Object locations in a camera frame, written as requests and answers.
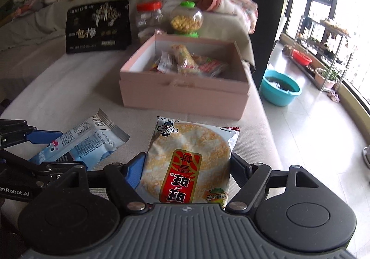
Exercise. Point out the red plastic basin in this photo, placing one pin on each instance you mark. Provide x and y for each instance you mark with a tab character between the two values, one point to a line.
302	58

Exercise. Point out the pink floral blanket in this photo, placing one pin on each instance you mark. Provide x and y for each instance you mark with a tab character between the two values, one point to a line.
237	7

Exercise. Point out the blue white snack packet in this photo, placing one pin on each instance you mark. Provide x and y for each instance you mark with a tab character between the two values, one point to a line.
86	137

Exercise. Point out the rice cracker packet red label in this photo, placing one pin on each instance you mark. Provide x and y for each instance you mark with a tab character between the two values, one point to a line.
185	154

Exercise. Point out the pink cardboard box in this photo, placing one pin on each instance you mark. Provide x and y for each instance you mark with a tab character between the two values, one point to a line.
179	94

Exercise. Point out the metal plant rack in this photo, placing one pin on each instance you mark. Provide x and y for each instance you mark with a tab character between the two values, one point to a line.
342	53

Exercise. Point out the puffed rice bar packet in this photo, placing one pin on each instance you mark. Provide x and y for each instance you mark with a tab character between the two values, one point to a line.
185	58

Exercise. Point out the round jar with green lid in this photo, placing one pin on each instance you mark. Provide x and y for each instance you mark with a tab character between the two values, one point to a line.
185	21

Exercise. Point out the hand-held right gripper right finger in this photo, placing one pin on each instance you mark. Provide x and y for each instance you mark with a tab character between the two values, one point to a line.
238	166

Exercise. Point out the potted green plant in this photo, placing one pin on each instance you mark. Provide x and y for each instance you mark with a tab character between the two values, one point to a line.
326	79

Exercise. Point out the clear jar with red lid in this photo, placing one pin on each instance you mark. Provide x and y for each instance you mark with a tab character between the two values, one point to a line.
149	19

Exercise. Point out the red green snack packet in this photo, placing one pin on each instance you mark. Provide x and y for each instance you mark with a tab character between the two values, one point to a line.
211	66

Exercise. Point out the teal plastic basin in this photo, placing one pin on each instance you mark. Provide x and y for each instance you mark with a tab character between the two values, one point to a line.
280	91

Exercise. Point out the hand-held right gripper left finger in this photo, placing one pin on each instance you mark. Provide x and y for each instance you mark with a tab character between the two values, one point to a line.
135	170

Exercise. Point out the pink rolled cloth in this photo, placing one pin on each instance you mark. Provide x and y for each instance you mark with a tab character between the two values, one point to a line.
209	1

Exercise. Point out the yellow edged snack packet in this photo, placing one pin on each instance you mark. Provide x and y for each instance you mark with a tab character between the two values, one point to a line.
154	66

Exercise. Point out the pink shoes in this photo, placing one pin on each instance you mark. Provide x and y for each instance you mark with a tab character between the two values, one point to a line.
334	96

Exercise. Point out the black snack bag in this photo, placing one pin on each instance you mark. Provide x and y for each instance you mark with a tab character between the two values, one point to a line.
98	30

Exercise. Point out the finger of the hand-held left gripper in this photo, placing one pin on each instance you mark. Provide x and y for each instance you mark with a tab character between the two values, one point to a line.
43	136
37	168

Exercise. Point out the white brown snack packet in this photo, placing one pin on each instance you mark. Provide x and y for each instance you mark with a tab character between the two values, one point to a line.
167	62

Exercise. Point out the dark curtain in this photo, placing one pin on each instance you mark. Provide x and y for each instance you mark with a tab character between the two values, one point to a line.
268	16

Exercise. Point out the white pot with pink flowers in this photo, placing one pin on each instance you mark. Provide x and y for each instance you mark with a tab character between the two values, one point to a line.
366	157

